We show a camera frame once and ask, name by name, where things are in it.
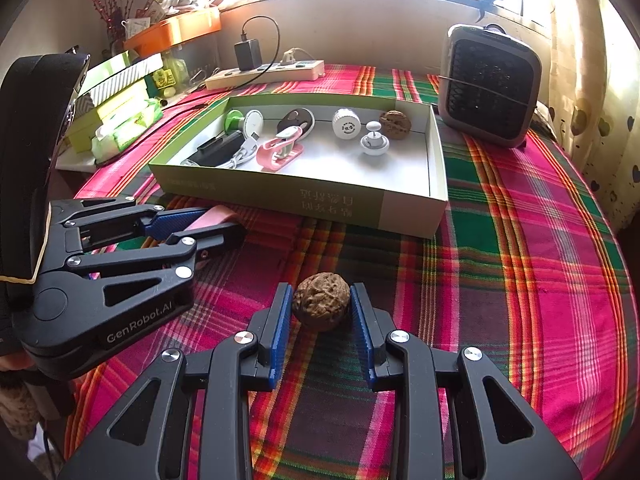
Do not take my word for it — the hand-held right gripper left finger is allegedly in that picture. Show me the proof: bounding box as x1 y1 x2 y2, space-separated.
57 282 293 480

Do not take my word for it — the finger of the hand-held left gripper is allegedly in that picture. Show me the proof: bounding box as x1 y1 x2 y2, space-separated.
47 198 211 257
64 220 248 311

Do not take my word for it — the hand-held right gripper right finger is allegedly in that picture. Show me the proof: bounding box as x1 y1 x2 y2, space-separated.
349 282 583 480

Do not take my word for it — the brown walnut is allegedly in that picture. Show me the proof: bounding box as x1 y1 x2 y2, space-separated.
378 111 412 140
292 272 352 333

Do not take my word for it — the black and clear device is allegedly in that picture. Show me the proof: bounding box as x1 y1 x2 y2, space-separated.
181 131 246 168

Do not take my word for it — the pink holder with pale cap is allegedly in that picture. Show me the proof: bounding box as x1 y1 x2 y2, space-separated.
256 126 306 173

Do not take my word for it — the green and white round holder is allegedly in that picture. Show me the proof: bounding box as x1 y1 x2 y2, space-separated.
223 109 265 136

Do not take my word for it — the black oval disc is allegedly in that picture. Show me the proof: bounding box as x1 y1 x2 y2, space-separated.
276 106 317 140

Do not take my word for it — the green and white cardboard box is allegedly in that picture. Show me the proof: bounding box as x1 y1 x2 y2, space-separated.
149 92 449 238

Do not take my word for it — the white lidded jar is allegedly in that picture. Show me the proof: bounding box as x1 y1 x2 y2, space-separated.
332 108 361 139

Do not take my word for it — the white knob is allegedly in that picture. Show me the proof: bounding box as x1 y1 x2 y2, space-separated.
360 121 391 157

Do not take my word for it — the person's left forearm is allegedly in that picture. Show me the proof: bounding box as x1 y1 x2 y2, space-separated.
0 352 43 443

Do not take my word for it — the green tissue pack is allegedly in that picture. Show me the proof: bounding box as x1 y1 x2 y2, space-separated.
91 99 163 163

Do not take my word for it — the yellow green bottle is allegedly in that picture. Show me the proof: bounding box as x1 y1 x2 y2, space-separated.
152 52 190 96

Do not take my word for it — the white power strip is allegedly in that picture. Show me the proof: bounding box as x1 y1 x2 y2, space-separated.
205 59 326 92

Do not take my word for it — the black charger adapter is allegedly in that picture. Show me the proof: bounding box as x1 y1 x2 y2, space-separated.
235 38 263 72

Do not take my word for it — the white plug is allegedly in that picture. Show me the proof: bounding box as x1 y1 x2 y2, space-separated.
281 47 313 67

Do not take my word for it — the orange tray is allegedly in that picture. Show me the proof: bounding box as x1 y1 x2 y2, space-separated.
123 6 222 53

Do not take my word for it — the grey space heater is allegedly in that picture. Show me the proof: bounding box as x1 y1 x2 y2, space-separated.
437 23 543 149

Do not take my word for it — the heart print curtain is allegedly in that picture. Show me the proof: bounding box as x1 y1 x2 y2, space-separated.
550 0 640 231

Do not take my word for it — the black window hook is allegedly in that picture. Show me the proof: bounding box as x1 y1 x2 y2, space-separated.
475 0 506 23

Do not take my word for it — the black charger cable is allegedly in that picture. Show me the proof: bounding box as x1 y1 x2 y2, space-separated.
240 16 282 83

